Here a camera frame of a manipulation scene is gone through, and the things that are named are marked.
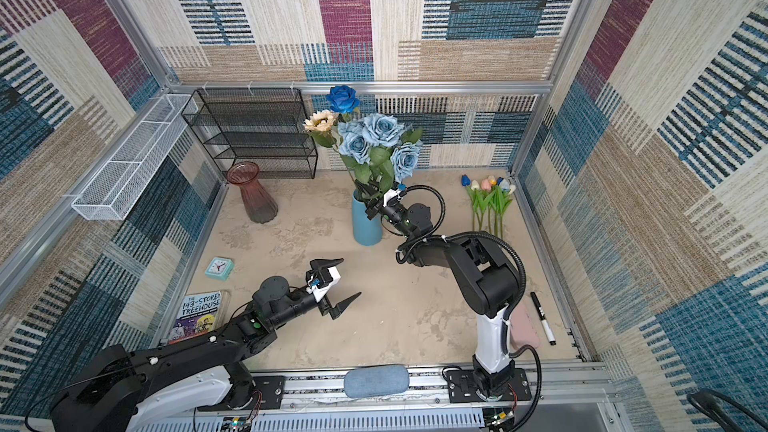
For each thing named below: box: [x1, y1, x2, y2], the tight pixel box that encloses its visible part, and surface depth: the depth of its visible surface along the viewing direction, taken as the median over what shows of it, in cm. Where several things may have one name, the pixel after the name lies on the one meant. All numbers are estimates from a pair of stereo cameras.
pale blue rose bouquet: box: [338, 113, 423, 196], surface depth 64 cm
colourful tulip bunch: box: [461, 174, 516, 238], surface depth 111 cm
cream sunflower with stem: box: [302, 109, 337, 148], surface depth 76 cm
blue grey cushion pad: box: [343, 364, 410, 398], surface depth 74 cm
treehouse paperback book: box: [168, 291, 221, 345], surface depth 86 cm
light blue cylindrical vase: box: [352, 188, 383, 247], surface depth 95 cm
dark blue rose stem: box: [326, 84, 360, 114], surface depth 72 cm
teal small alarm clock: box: [204, 256, 235, 281], surface depth 95 cm
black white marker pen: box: [530, 292, 557, 346], surface depth 84 cm
